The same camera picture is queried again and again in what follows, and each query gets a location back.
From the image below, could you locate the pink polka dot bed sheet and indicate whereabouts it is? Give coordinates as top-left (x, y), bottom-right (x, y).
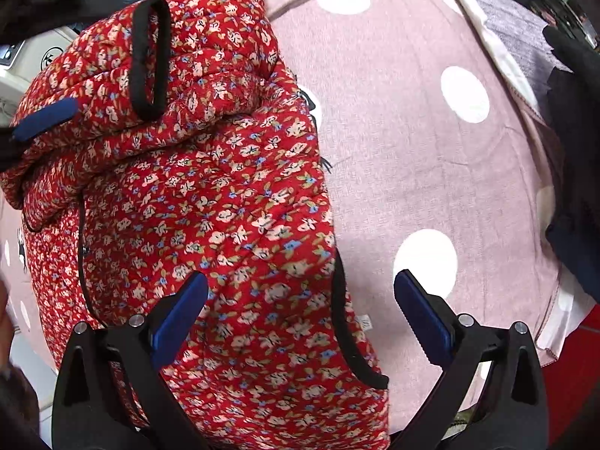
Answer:
top-left (0, 0), bottom-right (573, 437)

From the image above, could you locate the black garment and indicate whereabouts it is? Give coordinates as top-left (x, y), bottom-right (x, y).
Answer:
top-left (543, 23), bottom-right (600, 301)

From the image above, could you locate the grey knitted cloth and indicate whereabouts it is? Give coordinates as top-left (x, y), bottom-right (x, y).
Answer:
top-left (469, 0), bottom-right (575, 120)

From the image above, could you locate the red floral quilted jacket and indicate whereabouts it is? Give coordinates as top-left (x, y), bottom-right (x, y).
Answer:
top-left (0, 0), bottom-right (390, 450)

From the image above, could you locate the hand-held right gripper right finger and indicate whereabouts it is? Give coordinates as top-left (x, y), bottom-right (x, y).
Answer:
top-left (394, 269), bottom-right (549, 450)

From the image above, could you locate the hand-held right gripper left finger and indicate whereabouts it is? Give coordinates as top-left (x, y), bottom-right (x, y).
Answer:
top-left (51, 271), bottom-right (210, 450)

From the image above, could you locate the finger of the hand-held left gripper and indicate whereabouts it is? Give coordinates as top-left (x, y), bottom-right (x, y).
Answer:
top-left (0, 97), bottom-right (80, 172)

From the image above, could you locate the white floor appliance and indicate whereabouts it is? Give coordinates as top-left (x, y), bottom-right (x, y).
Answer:
top-left (0, 28), bottom-right (64, 120)

